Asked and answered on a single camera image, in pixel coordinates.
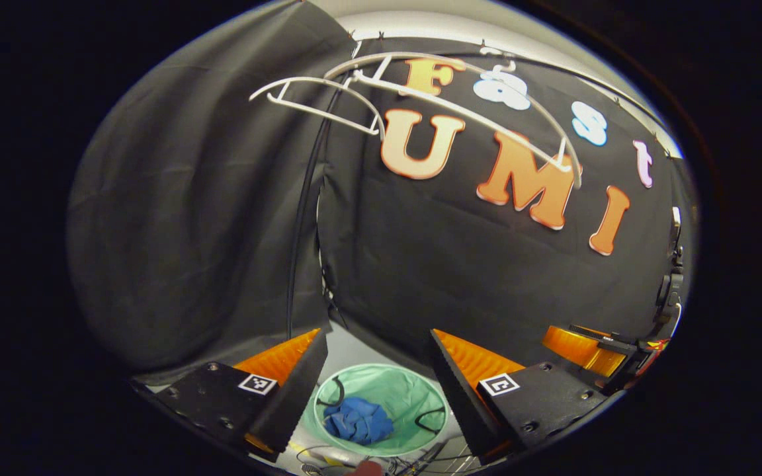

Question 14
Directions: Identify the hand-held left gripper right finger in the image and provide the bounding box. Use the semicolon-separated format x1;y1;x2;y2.
429;329;613;467

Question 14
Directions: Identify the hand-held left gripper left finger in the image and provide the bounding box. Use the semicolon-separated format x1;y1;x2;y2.
131;329;329;463

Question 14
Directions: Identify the green laundry hamper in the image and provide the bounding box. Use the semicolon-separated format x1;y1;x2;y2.
302;362;449;458

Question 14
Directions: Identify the blue corduroy jacket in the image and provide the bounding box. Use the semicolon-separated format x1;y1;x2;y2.
323;395;395;445

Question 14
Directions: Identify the small white clothes hanger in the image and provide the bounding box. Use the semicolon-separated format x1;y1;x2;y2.
249;76;387;136

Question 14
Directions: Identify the large white clothes hanger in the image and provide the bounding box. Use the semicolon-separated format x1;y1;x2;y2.
323;45;583;189

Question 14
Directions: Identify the black equipment stand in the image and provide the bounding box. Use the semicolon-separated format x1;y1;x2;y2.
656;206;686;328

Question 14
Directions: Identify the black clothes rail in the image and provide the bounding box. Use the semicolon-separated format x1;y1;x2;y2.
285;40;673;341

